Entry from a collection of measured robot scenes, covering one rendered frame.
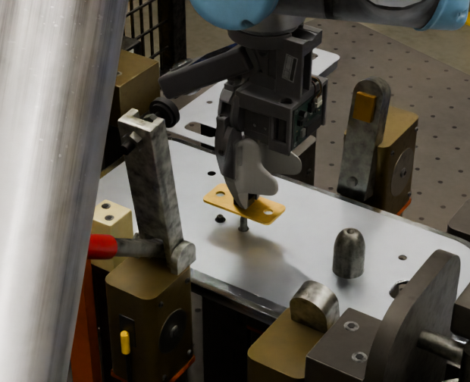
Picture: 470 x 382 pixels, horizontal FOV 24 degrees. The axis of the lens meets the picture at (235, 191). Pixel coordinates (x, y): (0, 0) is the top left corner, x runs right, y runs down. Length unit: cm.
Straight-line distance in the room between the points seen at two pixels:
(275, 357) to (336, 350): 8
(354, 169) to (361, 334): 41
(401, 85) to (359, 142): 86
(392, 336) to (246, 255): 38
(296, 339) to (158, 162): 19
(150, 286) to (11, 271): 57
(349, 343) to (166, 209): 23
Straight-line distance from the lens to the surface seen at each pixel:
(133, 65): 137
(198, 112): 138
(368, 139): 123
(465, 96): 207
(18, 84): 46
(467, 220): 123
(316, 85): 105
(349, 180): 125
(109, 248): 95
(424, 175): 183
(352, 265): 110
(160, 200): 98
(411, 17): 86
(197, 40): 381
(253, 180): 110
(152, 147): 94
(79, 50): 47
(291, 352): 92
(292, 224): 118
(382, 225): 119
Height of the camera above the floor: 169
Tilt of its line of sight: 34 degrees down
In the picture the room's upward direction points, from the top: straight up
